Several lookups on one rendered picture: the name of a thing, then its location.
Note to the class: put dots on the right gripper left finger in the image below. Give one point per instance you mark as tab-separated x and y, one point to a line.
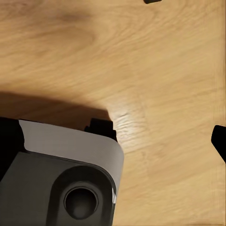
11	141

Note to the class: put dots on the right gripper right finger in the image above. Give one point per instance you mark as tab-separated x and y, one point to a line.
218	139

